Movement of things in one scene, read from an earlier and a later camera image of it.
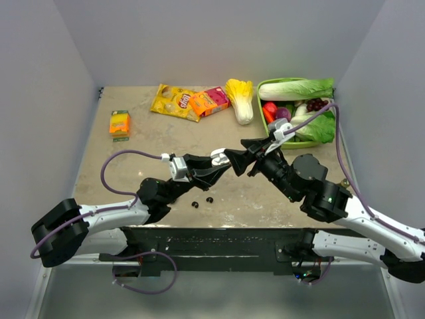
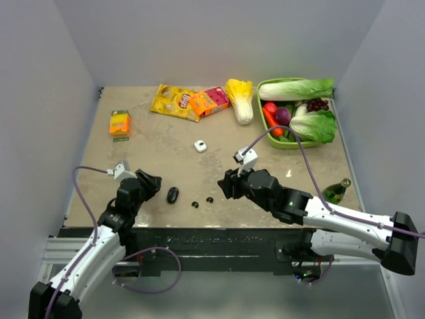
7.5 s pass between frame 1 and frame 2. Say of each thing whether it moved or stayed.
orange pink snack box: stayed
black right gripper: moved
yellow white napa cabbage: stayed
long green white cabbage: stayed
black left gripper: moved
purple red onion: stayed
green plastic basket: stayed
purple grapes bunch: stayed
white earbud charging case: moved
